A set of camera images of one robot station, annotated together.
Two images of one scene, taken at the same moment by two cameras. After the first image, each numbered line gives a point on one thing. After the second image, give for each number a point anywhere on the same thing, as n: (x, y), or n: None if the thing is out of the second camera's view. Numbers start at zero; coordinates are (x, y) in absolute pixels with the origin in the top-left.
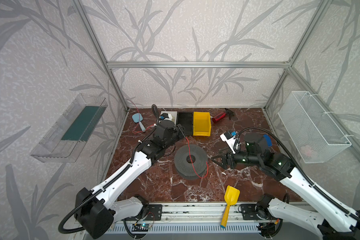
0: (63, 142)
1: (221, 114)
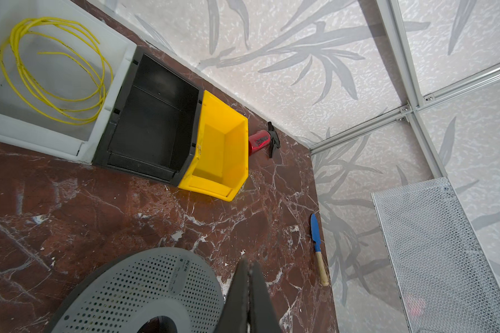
0: None
1: (263, 139)
